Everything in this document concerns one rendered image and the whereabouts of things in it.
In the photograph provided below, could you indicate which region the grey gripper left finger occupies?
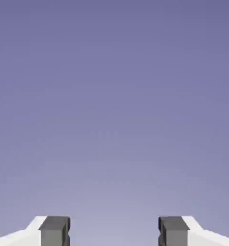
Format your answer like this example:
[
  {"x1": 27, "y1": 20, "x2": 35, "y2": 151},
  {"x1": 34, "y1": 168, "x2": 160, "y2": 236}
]
[{"x1": 0, "y1": 215, "x2": 71, "y2": 246}]

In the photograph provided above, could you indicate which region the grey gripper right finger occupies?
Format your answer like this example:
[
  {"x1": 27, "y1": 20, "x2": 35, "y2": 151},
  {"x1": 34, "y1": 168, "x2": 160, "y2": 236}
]
[{"x1": 157, "y1": 215, "x2": 229, "y2": 246}]

